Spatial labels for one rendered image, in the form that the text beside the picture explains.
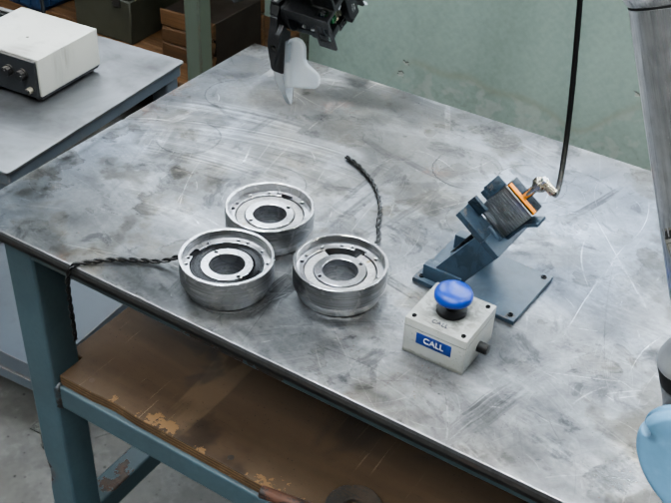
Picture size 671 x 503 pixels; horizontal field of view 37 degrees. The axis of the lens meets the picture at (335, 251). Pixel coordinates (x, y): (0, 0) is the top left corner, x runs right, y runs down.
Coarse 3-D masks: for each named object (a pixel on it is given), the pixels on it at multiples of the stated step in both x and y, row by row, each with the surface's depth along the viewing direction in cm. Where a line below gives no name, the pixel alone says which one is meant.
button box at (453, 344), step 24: (432, 288) 106; (408, 312) 103; (432, 312) 103; (456, 312) 102; (480, 312) 103; (408, 336) 103; (432, 336) 101; (456, 336) 100; (480, 336) 103; (432, 360) 103; (456, 360) 101
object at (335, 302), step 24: (312, 240) 113; (336, 240) 114; (360, 240) 113; (336, 264) 113; (360, 264) 112; (384, 264) 110; (312, 288) 107; (360, 288) 106; (384, 288) 110; (336, 312) 108; (360, 312) 109
